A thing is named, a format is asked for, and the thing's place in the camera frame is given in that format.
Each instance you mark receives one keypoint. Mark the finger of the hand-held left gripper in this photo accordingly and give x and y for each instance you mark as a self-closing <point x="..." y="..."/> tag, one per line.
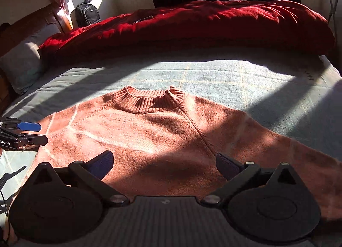
<point x="34" y="140"/>
<point x="30" y="126"/>

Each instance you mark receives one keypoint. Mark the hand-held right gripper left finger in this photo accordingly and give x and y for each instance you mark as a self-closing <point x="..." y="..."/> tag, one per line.
<point x="103" y="164"/>

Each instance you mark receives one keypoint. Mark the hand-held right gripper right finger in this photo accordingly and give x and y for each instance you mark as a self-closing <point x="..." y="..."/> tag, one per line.
<point x="227" y="166"/>

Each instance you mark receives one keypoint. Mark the pink knit sweater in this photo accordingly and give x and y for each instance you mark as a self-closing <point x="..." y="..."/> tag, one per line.
<point x="160" y="134"/>

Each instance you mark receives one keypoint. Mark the grey plaid pillow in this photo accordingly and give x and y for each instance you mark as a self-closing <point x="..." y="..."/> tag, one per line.
<point x="24" y="62"/>

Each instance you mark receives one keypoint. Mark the bed with grey-green sheet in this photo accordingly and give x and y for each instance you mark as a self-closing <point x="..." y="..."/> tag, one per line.
<point x="240" y="84"/>

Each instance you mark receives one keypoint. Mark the wooden headboard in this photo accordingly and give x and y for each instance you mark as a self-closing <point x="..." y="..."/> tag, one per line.
<point x="32" y="22"/>

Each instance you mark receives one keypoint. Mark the small dark cloth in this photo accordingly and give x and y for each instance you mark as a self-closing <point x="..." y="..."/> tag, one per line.
<point x="4" y="25"/>

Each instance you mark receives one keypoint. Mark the grey backpack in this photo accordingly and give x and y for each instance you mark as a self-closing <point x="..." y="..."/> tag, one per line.
<point x="87" y="13"/>

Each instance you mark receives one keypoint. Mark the red quilt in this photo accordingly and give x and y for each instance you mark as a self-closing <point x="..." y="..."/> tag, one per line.
<point x="200" y="27"/>

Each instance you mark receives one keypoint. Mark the small grey metal object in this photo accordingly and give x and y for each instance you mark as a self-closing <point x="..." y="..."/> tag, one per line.
<point x="144" y="19"/>

